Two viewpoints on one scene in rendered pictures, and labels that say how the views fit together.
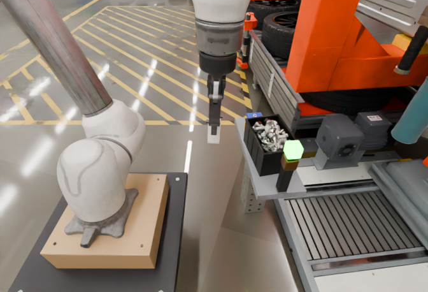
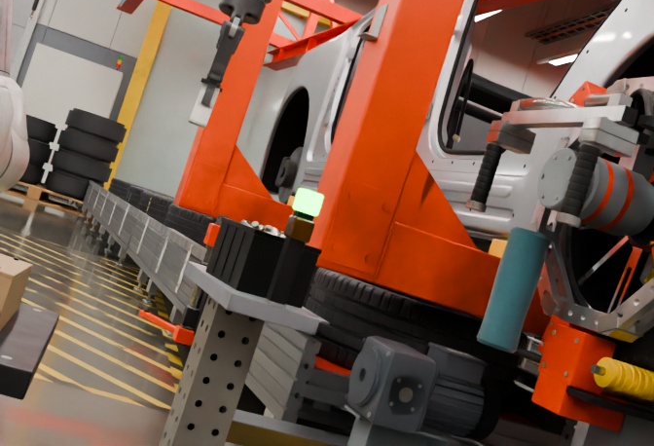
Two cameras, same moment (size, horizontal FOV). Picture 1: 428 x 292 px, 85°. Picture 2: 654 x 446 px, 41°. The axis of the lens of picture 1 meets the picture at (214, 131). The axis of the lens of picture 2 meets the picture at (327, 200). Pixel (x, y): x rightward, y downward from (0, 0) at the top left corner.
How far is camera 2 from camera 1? 117 cm
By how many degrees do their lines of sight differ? 45
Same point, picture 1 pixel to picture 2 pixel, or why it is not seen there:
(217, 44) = not seen: outside the picture
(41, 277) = not seen: outside the picture
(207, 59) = not seen: outside the picture
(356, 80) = (425, 278)
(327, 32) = (375, 160)
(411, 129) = (500, 314)
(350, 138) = (411, 359)
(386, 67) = (475, 269)
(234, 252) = not seen: outside the picture
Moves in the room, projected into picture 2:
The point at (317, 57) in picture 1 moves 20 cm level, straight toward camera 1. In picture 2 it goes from (358, 199) to (345, 190)
